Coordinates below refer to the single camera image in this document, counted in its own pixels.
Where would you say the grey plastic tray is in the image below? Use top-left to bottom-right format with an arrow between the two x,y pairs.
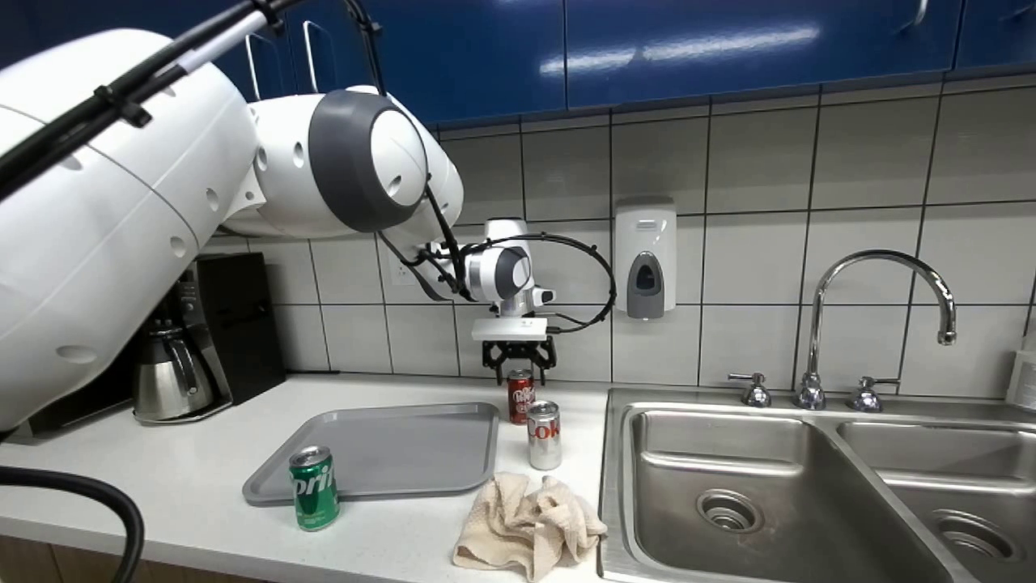
238,398 -> 505,510

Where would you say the thick black hose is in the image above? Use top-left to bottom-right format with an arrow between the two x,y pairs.
0,464 -> 149,583

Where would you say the white wall soap dispenser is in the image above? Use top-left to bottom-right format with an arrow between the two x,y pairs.
613,201 -> 679,323

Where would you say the green Sprite can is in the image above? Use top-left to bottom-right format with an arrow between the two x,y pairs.
289,445 -> 343,535

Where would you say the chrome faucet handle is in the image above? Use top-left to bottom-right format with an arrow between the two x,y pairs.
848,372 -> 902,414
726,371 -> 776,411

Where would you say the metal cabinet door handle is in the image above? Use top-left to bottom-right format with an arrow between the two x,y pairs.
902,0 -> 934,40

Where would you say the beige crumpled cloth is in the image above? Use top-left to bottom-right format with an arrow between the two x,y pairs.
451,470 -> 613,583

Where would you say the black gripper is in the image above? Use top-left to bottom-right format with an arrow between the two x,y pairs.
480,333 -> 564,389

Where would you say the black microwave oven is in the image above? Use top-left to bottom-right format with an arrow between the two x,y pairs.
5,368 -> 142,446

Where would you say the black steel coffee maker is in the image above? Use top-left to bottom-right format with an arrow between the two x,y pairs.
132,251 -> 289,429

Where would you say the wooden base cabinet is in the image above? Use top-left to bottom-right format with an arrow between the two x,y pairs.
0,531 -> 230,583

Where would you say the blue wall cabinet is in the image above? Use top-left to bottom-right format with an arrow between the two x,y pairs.
0,0 -> 1036,173

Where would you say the silver diet coke can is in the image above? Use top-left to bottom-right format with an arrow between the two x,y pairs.
524,398 -> 566,474

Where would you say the stainless steel double sink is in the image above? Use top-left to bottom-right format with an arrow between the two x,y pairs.
595,386 -> 1036,583

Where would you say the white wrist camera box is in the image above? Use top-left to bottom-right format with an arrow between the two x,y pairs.
471,314 -> 552,347

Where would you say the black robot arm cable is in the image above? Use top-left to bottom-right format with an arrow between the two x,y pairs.
0,0 -> 618,336

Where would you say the chrome gooseneck faucet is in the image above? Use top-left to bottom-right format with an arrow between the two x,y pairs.
792,247 -> 960,411

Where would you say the stainless steel coffee carafe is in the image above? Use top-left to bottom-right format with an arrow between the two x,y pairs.
132,322 -> 221,429

